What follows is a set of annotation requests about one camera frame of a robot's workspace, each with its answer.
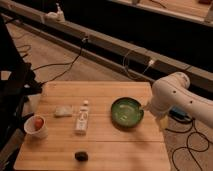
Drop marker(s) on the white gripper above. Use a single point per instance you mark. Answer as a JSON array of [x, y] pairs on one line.
[[162, 120]]

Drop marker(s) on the black eraser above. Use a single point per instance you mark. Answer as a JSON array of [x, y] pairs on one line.
[[81, 156]]

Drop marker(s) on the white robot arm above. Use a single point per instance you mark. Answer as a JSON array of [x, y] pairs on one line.
[[172, 91]]

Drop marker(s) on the blue object on floor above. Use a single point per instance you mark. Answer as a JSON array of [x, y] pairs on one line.
[[179, 114]]

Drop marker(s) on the green bowl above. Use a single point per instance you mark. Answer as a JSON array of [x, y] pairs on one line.
[[126, 112]]

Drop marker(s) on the white plastic bottle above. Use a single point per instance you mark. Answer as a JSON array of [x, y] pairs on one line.
[[82, 118]]

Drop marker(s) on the white crumpled cloth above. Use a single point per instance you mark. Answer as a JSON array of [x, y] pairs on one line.
[[63, 111]]

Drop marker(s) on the white paper cup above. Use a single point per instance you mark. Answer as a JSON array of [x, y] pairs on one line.
[[30, 129]]

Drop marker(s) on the red fruit in cup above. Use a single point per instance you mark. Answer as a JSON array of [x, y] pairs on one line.
[[38, 123]]

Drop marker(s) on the black tripod stand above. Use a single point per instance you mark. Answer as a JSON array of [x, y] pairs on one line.
[[17, 80]]

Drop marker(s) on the long metal rail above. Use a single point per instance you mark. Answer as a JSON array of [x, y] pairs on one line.
[[147, 43]]

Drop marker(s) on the white object on rail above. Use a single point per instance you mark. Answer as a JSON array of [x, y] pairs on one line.
[[58, 15]]

